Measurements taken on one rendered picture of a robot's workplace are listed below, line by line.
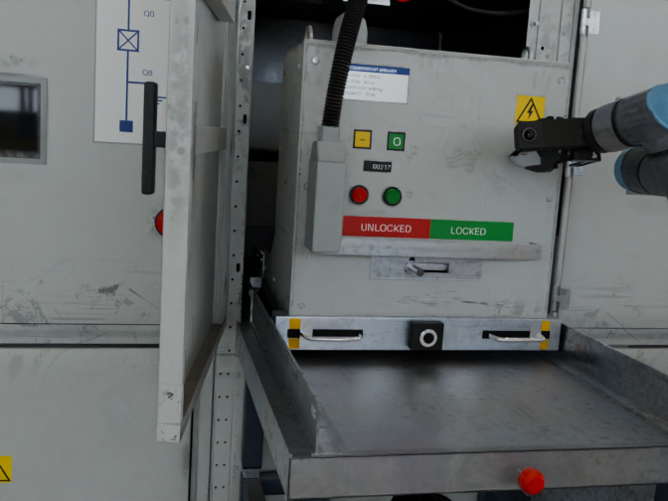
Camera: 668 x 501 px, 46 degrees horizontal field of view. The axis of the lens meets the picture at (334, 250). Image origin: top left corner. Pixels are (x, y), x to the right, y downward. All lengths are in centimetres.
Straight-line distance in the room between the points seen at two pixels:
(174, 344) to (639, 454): 64
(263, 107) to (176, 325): 129
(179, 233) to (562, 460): 58
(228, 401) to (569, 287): 79
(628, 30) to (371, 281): 83
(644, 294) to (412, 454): 102
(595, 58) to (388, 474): 109
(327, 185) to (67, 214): 56
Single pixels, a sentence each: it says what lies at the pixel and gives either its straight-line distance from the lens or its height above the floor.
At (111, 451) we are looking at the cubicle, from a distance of 169.
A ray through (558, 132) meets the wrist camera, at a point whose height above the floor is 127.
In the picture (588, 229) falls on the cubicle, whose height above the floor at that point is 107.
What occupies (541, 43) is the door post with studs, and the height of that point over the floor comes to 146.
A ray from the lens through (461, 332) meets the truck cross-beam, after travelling 145.
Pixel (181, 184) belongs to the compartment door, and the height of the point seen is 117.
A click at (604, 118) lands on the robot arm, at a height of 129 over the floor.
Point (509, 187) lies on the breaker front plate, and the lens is 145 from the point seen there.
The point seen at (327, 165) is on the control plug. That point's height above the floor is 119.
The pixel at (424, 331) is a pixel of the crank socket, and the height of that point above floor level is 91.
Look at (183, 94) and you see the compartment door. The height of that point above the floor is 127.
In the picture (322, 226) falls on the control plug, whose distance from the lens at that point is 123.
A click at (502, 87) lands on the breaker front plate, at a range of 144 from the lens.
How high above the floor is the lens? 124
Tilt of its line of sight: 8 degrees down
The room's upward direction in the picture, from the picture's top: 4 degrees clockwise
